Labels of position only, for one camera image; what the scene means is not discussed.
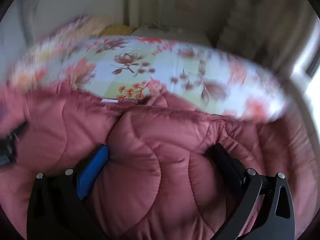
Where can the yellow pillow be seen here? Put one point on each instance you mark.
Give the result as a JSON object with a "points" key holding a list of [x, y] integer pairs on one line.
{"points": [[117, 29]]}

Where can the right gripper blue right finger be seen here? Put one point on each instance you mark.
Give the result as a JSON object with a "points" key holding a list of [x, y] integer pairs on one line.
{"points": [[275, 219]]}

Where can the white wooden headboard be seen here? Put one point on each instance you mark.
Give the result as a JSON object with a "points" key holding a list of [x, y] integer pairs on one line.
{"points": [[41, 17]]}

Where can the patterned beige curtain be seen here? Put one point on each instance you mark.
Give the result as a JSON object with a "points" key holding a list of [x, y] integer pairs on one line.
{"points": [[271, 33]]}

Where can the floral bed sheet mattress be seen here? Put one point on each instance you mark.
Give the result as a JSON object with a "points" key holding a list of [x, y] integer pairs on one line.
{"points": [[128, 67]]}

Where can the pink quilted padded coat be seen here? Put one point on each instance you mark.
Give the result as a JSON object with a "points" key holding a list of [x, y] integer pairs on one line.
{"points": [[157, 184]]}

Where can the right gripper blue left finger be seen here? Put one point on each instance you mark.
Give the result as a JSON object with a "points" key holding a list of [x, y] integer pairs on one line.
{"points": [[58, 206]]}

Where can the cream fluffy pillow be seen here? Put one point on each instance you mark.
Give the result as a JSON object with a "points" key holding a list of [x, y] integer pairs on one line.
{"points": [[82, 27]]}

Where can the window with dark frame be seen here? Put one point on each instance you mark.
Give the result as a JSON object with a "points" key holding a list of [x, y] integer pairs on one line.
{"points": [[306, 59]]}

